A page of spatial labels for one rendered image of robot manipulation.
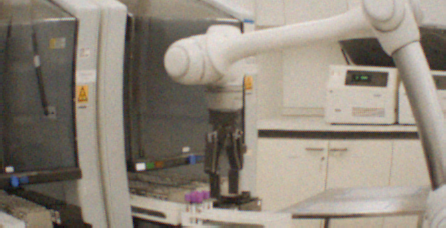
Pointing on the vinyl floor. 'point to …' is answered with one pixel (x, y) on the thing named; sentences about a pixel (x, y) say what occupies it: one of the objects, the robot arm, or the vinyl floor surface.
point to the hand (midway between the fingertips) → (224, 187)
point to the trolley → (363, 203)
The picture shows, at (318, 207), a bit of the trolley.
